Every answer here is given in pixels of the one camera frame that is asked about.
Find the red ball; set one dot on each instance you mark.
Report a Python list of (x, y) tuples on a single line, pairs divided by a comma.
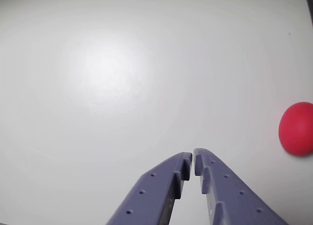
[(297, 129)]

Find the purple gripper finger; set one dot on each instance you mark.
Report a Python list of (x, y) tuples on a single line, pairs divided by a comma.
[(232, 200), (151, 198)]

